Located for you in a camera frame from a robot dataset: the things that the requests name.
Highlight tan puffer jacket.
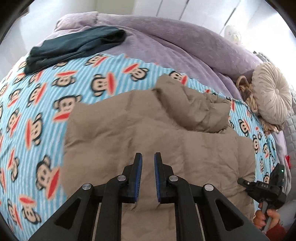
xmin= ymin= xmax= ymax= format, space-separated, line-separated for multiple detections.
xmin=61 ymin=75 xmax=255 ymax=240

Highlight person's right hand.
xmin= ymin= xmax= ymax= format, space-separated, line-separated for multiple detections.
xmin=253 ymin=203 xmax=280 ymax=230

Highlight beige round pleated cushion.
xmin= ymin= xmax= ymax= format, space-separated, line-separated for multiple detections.
xmin=251 ymin=62 xmax=292 ymax=125

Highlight blue monkey print blanket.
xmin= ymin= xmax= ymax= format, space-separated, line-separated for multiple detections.
xmin=1 ymin=53 xmax=278 ymax=240

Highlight dark teal folded garment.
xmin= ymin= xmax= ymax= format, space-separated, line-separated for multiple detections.
xmin=24 ymin=26 xmax=126 ymax=75

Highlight white wardrobe doors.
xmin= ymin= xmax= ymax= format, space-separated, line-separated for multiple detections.
xmin=132 ymin=0 xmax=241 ymax=28

